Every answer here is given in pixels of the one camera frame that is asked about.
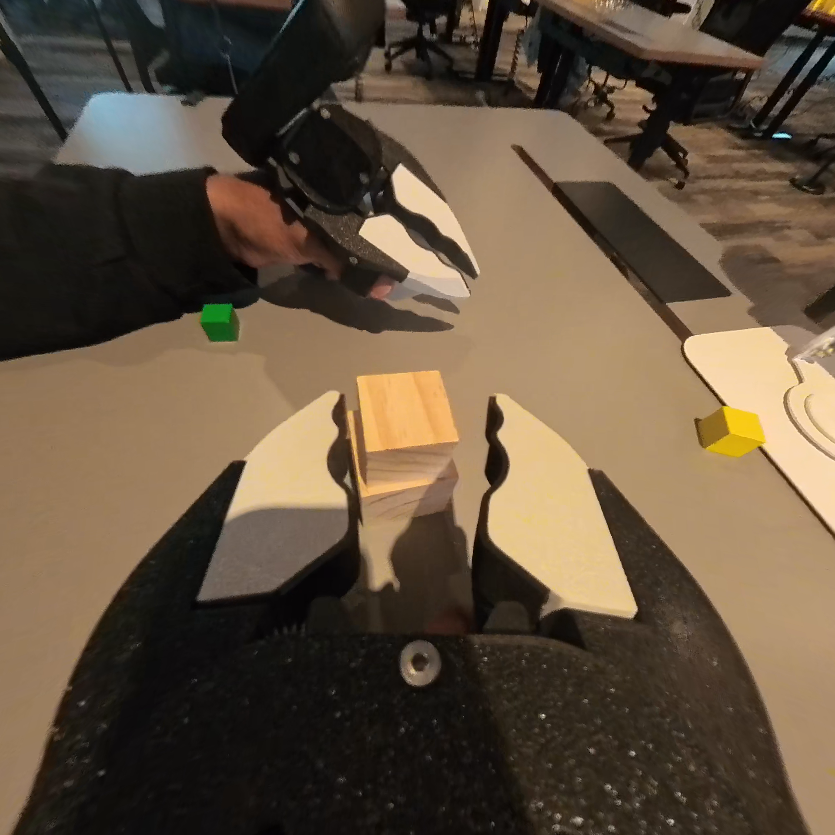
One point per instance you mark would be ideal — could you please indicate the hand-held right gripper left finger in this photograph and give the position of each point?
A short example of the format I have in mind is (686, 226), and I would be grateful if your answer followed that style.
(287, 496)

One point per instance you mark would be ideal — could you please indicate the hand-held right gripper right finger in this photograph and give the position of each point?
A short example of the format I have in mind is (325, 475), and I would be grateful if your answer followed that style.
(554, 522)

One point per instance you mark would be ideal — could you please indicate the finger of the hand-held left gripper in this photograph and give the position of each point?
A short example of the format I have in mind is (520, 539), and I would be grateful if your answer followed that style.
(430, 209)
(404, 254)

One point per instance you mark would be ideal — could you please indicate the pale wooden cube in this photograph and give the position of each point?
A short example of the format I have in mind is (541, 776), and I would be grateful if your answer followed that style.
(404, 411)
(404, 502)

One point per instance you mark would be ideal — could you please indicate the person's left forearm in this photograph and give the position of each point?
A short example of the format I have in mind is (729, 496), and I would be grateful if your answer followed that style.
(98, 261)

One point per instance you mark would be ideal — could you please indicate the person's left hand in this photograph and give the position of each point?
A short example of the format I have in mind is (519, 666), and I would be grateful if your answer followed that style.
(261, 222)

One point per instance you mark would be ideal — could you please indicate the black office chair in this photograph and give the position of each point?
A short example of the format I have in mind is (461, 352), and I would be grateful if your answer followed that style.
(421, 32)

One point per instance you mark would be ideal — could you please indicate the small green cube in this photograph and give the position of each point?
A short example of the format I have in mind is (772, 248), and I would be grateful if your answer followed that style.
(218, 323)

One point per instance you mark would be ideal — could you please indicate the small yellow cube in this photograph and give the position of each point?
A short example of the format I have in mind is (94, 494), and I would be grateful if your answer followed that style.
(727, 430)

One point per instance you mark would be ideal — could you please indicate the black mat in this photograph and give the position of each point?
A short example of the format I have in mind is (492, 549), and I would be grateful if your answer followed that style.
(639, 241)

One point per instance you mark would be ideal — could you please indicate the brown-edged grey desk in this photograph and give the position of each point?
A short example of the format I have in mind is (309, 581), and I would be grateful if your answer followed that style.
(652, 39)

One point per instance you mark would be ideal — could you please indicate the dark desk with black legs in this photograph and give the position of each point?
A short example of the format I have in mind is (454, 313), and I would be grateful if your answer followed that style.
(802, 59)

